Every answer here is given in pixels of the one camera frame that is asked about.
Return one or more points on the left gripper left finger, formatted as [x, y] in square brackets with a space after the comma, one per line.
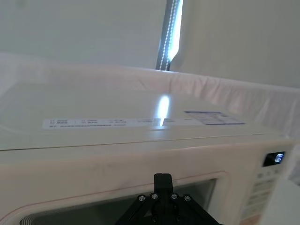
[159, 185]

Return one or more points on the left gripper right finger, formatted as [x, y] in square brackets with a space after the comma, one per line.
[168, 185]

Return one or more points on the cream microwave oven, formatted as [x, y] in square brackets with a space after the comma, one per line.
[98, 161]

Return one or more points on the blue and white label sticker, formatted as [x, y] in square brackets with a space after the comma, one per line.
[215, 117]

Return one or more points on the long white label sticker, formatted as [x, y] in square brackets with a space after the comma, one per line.
[100, 123]

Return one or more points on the oven control panel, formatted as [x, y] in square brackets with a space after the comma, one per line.
[267, 185]

